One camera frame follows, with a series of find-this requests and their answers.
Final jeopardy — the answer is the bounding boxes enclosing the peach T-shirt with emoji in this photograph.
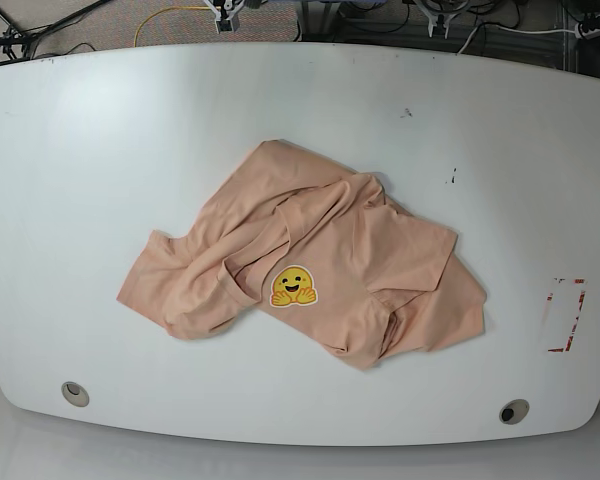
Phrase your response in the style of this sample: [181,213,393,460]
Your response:
[118,141,486,370]

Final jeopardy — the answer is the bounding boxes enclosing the red tape rectangle marking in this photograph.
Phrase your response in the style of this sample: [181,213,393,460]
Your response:
[541,277,587,353]

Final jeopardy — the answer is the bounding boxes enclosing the left table grommet hole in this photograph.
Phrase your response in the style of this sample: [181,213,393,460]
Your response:
[61,382,90,408]

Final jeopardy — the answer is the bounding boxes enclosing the table grommet hole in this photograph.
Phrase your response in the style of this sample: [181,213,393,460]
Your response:
[61,382,90,408]
[499,399,530,425]

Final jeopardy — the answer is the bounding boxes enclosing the right table grommet hole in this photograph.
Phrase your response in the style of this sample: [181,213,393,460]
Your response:
[499,399,530,425]

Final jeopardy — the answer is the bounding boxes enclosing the black tripod legs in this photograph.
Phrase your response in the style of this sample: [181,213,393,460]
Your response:
[0,0,112,66]

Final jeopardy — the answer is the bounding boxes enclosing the white power strip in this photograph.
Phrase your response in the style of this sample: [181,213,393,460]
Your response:
[575,12,600,40]

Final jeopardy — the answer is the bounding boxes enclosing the yellow cable on floor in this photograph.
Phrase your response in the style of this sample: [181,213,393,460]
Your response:
[133,4,212,48]

